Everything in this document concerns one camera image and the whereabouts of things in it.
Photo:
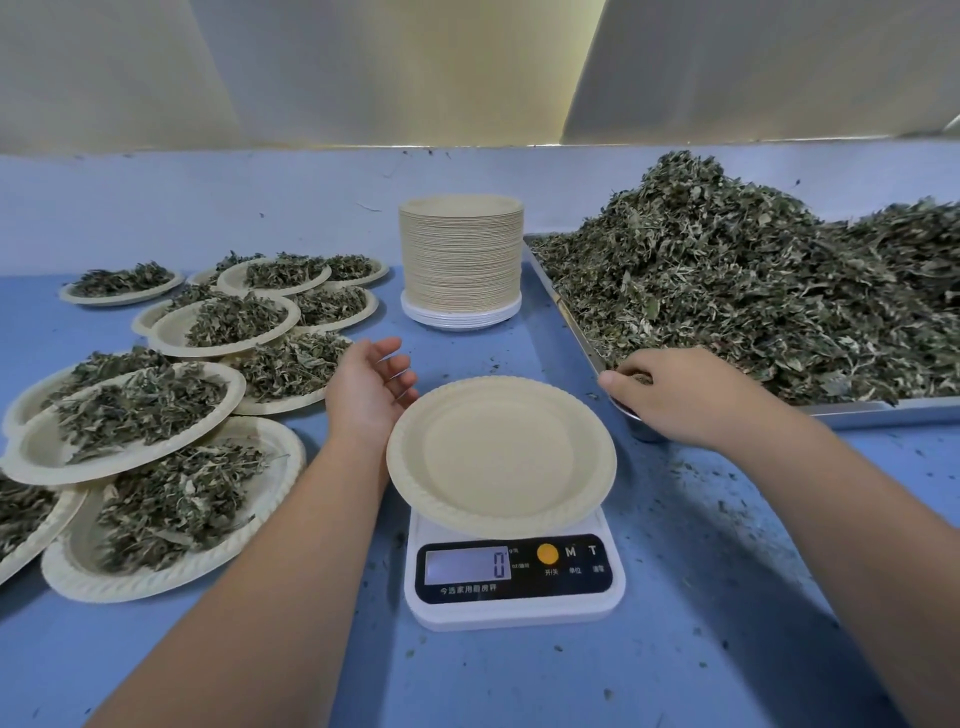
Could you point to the person's right forearm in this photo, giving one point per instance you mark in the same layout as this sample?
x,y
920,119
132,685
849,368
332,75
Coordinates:
x,y
862,540

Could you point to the person's right thumb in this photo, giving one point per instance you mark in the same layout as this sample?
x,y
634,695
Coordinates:
x,y
611,382

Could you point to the person's left little finger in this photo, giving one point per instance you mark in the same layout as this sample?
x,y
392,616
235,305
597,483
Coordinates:
x,y
407,394

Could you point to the white digital kitchen scale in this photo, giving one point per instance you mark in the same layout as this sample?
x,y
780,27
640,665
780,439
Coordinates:
x,y
517,577

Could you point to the metal tray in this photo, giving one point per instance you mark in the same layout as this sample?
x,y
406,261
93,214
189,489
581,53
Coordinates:
x,y
885,411

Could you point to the short stack of white plates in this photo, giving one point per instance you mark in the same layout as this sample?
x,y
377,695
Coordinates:
x,y
461,315

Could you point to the person's right hand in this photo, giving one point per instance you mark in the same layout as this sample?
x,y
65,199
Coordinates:
x,y
679,401

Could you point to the group of herb-filled paper plates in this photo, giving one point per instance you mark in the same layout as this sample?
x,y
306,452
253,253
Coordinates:
x,y
150,420

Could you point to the empty beige paper plate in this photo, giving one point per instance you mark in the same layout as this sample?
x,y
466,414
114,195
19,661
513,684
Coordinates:
x,y
501,454

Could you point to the tall stack of beige plates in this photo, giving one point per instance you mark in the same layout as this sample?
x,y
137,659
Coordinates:
x,y
461,247

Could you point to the person's left hand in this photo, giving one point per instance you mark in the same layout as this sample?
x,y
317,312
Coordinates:
x,y
360,401

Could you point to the person's left forearm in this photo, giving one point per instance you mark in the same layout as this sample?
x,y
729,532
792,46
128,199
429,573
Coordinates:
x,y
270,592

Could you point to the big pile of dried herbs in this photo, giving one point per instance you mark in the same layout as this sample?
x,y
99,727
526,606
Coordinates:
x,y
750,285

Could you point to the person's left middle finger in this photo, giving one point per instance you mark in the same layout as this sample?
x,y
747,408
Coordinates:
x,y
395,364

